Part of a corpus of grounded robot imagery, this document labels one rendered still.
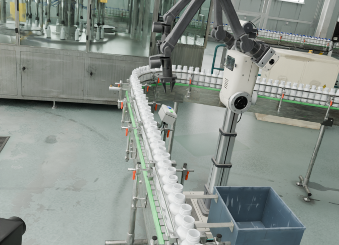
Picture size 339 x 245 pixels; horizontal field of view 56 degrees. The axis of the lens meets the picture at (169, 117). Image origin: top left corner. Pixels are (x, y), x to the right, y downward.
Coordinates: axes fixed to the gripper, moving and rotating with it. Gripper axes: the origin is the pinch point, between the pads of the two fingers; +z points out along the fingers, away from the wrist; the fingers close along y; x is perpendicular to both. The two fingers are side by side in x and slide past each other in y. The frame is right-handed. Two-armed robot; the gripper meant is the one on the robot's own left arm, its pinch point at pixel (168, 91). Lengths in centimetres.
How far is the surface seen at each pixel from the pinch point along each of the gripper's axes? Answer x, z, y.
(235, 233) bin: -80, 37, 10
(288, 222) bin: -71, 45, 40
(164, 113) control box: 7.1, 16.6, -1.6
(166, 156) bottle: -60, 8, -13
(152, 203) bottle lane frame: -70, 23, -22
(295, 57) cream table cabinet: 286, 65, 263
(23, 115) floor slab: 268, 103, -155
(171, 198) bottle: -84, 11, -16
